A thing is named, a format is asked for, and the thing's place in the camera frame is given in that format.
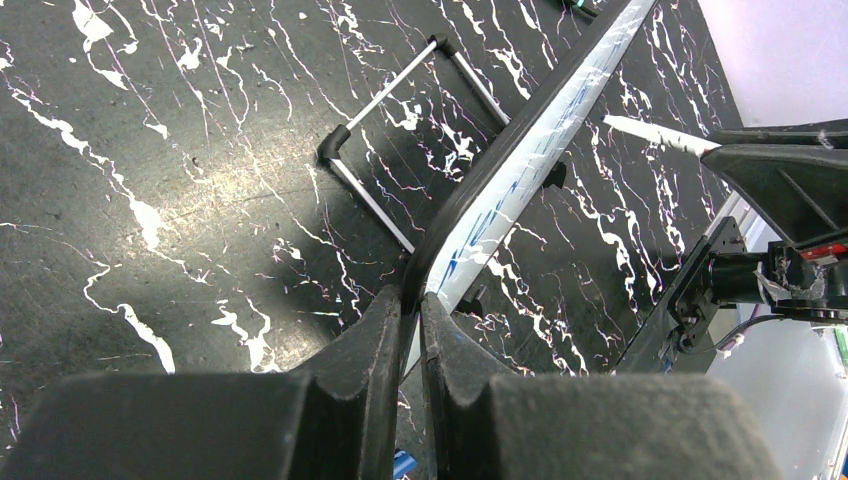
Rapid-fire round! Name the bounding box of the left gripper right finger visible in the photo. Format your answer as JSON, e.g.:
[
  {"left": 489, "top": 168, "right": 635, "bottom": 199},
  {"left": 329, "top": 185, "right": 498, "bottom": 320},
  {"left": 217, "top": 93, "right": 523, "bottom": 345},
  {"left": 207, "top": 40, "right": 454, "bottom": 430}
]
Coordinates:
[{"left": 420, "top": 293, "right": 781, "bottom": 479}]

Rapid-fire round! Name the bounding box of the blue marker cap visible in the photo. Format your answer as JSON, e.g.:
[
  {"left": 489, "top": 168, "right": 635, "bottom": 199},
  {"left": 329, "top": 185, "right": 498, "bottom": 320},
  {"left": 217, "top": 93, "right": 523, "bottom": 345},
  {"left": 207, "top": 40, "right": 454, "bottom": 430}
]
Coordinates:
[{"left": 392, "top": 449, "right": 418, "bottom": 480}]

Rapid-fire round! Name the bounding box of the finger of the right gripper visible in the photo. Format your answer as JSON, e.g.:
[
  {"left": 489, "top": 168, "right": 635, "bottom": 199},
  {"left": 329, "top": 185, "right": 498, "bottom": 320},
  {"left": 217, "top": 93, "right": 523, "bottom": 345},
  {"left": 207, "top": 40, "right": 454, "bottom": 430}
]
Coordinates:
[
  {"left": 701, "top": 145, "right": 847, "bottom": 249},
  {"left": 708, "top": 119, "right": 847, "bottom": 149}
]

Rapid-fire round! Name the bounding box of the white whiteboard black frame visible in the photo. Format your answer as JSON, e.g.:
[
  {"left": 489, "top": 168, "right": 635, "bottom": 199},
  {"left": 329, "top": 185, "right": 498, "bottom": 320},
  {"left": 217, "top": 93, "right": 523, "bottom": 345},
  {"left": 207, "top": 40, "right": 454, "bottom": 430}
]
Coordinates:
[{"left": 315, "top": 0, "right": 660, "bottom": 386}]

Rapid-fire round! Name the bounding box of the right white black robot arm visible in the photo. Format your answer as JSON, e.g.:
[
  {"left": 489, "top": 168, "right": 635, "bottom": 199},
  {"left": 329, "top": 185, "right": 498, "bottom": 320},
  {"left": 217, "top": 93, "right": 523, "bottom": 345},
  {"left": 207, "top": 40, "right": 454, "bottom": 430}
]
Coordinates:
[{"left": 667, "top": 119, "right": 847, "bottom": 353}]

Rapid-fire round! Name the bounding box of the white blue whiteboard marker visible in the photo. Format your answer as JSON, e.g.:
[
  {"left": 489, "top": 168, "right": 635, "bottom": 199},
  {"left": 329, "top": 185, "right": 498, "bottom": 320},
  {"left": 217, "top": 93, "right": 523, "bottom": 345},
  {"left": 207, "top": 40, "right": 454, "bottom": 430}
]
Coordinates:
[{"left": 602, "top": 115, "right": 720, "bottom": 157}]

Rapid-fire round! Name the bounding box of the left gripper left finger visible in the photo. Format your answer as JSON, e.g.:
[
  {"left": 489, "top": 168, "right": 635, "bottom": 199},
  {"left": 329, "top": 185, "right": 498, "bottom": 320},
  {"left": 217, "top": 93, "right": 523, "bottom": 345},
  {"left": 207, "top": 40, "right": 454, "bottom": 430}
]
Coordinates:
[{"left": 1, "top": 285, "right": 401, "bottom": 479}]

